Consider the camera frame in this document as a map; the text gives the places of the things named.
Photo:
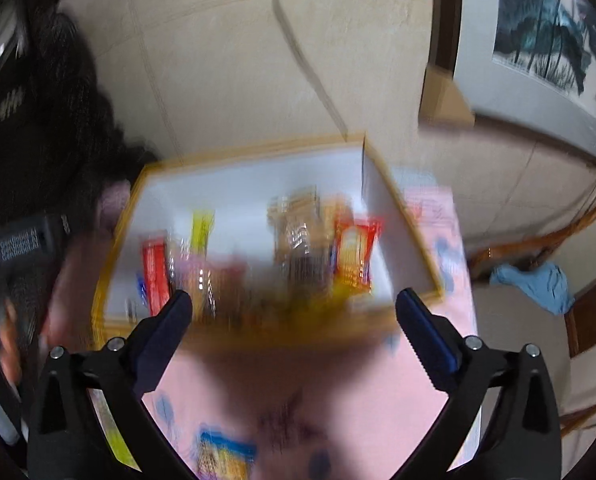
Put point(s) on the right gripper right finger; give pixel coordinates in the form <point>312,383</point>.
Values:
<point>433,338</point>

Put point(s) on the blue cloth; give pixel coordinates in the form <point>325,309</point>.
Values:
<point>547,285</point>

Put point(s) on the green melon seed packet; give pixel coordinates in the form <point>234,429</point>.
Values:
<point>112,433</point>

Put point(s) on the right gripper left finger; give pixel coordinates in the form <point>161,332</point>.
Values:
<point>155,340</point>

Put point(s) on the white plug with cable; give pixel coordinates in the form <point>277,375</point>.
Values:
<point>307,69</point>

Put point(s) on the purple cartoon snack packet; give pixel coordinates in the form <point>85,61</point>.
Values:
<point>221,458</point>

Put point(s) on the yellow long snack stick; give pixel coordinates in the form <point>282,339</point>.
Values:
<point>201,227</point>

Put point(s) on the yellow cardboard box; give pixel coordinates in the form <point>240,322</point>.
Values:
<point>351,180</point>

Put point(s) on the pink cookie packet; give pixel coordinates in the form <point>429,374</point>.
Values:
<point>216,286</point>

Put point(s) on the brown chocolate bar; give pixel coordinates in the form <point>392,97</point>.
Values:
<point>155,266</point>

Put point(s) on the person hand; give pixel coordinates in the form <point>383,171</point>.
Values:
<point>9,352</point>

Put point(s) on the red yellow snack packet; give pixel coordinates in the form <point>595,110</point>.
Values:
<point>354,243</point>

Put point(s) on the wooden chair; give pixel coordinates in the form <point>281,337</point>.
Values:
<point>573,249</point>

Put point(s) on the pink patterned tablecloth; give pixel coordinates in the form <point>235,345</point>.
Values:
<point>352,412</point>

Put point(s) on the framed lotus painting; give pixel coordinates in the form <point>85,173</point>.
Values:
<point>531,63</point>

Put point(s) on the long dark snack bar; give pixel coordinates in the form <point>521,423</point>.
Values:
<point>301,245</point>

